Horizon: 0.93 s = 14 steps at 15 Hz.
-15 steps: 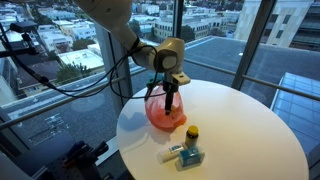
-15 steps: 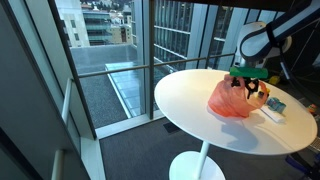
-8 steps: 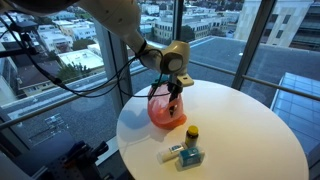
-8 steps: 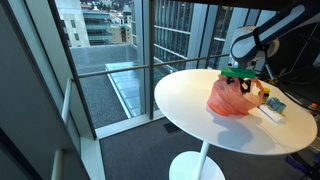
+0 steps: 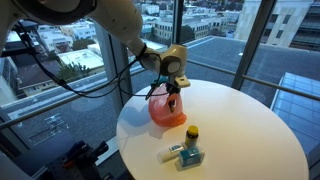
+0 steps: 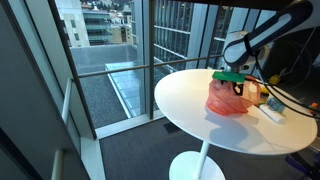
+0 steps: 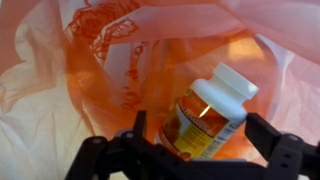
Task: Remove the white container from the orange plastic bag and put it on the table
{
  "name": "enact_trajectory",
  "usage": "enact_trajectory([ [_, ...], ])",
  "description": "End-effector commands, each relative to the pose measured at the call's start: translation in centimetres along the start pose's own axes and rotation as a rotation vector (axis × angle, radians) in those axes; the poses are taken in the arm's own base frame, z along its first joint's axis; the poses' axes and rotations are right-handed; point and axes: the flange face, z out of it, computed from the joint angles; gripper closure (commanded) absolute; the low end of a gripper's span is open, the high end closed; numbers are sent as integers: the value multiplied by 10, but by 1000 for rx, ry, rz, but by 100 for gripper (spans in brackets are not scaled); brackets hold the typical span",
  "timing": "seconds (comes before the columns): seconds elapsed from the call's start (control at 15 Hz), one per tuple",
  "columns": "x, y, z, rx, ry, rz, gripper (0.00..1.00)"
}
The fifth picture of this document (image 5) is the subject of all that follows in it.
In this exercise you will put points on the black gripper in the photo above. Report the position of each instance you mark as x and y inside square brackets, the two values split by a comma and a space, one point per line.
[172, 89]

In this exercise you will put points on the orange plastic bag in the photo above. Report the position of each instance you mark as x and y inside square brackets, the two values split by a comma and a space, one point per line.
[161, 111]

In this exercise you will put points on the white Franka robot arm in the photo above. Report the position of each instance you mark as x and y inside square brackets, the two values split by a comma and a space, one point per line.
[116, 20]

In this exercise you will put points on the yellow capped pill bottle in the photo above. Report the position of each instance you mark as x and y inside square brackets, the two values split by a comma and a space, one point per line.
[192, 136]

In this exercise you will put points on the teal small box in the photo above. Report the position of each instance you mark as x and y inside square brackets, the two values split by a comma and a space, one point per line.
[190, 157]

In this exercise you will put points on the grey window handrail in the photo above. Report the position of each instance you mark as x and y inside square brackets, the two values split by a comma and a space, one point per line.
[50, 109]
[276, 86]

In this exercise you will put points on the black and blue equipment stand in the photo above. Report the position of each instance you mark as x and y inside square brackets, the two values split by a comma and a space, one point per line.
[76, 160]

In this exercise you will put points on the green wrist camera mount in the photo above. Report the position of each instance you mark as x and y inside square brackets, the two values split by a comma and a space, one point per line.
[161, 80]

